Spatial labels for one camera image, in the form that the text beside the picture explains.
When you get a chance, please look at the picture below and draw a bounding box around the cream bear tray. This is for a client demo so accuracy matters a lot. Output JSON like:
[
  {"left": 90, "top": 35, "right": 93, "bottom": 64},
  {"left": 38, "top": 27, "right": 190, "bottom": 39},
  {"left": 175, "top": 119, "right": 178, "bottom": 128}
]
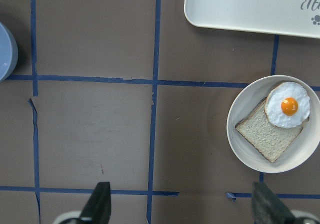
[{"left": 184, "top": 0, "right": 320, "bottom": 39}]

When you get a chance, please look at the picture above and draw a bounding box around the fried egg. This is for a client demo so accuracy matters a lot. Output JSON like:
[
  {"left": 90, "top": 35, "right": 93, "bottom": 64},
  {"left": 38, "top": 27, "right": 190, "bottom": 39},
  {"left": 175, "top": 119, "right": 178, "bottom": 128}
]
[{"left": 264, "top": 82, "right": 310, "bottom": 128}]

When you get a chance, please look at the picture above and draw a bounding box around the bread slice on plate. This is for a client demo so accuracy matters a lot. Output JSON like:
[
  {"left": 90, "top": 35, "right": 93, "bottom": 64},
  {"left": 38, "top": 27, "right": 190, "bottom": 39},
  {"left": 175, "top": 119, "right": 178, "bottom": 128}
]
[{"left": 234, "top": 98, "right": 310, "bottom": 163}]

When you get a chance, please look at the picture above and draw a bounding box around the white round plate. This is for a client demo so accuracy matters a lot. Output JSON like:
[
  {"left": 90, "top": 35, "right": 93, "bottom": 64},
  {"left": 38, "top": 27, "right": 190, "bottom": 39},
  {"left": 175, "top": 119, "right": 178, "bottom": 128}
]
[{"left": 226, "top": 75, "right": 320, "bottom": 173}]

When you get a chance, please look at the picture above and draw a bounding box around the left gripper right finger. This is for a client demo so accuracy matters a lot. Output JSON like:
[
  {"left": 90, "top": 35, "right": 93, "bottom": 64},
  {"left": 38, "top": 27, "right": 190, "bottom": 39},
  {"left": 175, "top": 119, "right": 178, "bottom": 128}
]
[{"left": 251, "top": 182, "right": 296, "bottom": 224}]

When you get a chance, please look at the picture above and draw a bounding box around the blue bowl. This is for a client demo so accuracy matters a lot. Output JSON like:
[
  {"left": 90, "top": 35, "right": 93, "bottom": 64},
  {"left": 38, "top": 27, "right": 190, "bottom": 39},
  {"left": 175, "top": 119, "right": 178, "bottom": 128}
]
[{"left": 0, "top": 23, "right": 19, "bottom": 82}]

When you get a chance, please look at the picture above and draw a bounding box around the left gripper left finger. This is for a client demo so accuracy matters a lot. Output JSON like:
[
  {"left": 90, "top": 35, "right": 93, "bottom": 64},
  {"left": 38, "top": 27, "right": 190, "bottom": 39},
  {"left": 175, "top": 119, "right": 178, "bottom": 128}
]
[{"left": 79, "top": 182, "right": 111, "bottom": 224}]

